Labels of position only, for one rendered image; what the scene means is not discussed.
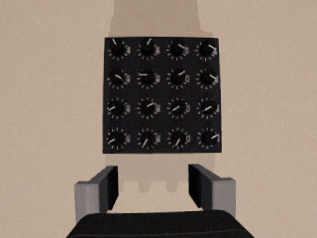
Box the black knob box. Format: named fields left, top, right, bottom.
left=103, top=37, right=222, bottom=154

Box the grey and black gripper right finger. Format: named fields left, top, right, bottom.
left=188, top=164, right=236, bottom=219

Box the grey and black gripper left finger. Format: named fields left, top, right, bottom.
left=74, top=166, right=119, bottom=224

